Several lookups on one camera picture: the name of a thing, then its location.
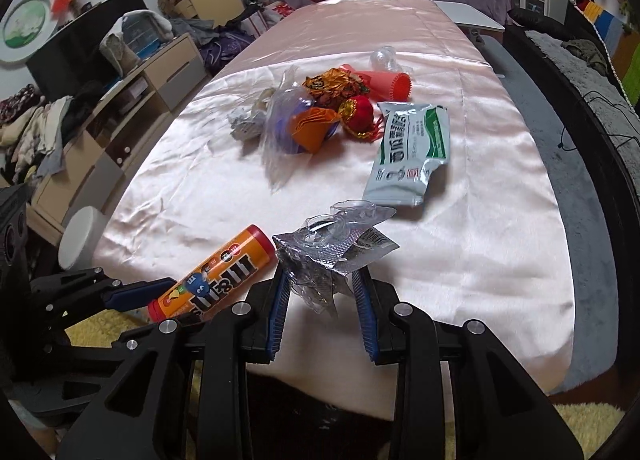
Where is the red white shopping bag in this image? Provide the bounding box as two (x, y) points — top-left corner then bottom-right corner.
(262, 1), (295, 28)

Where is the silver blister pack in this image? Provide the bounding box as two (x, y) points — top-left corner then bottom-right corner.
(273, 200), (398, 316)

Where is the orange candy tube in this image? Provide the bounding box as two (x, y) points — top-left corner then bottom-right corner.
(148, 225), (276, 322)

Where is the clear plastic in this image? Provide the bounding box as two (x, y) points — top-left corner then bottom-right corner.
(370, 46), (404, 73)

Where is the wooden tv cabinet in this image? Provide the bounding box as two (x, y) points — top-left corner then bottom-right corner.
(27, 34), (209, 246)

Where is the striped crochet blanket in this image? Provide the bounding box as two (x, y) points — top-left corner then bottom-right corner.
(582, 1), (640, 107)

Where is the red round ornament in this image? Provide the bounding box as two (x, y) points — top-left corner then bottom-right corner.
(338, 95), (384, 142)

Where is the purple bag on floor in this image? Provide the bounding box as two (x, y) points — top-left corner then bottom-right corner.
(200, 30), (255, 76)

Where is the purple plastic lid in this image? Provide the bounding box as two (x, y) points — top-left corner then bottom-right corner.
(270, 97), (338, 154)

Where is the grey sofa throw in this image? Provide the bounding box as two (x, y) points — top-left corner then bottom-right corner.
(524, 29), (640, 142)

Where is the white round trash can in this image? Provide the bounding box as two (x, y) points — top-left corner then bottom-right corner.
(58, 206), (107, 272)

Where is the white paper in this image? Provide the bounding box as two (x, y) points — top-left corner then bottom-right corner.
(228, 98), (270, 142)

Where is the yellow fluffy rug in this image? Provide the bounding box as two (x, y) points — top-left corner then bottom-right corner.
(66, 310), (626, 459)

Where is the black television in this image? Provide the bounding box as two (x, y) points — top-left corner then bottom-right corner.
(26, 0), (146, 102)

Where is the white folding side table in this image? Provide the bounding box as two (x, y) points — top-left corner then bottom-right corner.
(435, 1), (504, 32)

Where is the green white medicine packet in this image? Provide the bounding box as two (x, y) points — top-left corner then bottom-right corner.
(362, 102), (450, 206)

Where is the pile of clothes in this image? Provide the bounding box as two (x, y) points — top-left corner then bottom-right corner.
(1, 84), (73, 186)

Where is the cardboard box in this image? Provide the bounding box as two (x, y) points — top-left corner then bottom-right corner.
(157, 0), (198, 19)

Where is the red plastic cup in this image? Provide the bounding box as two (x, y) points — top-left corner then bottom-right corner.
(342, 64), (412, 102)

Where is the clear zip plastic bag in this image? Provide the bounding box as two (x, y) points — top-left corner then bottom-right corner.
(260, 66), (314, 191)

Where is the round lotus wall picture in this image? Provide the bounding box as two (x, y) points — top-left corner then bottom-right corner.
(0, 0), (58, 64)

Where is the red orange wrapper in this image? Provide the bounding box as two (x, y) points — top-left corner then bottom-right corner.
(303, 68), (369, 110)

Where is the black sofa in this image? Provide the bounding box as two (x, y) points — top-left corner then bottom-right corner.
(503, 6), (639, 391)

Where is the orange paper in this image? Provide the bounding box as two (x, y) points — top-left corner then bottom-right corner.
(288, 107), (340, 154)

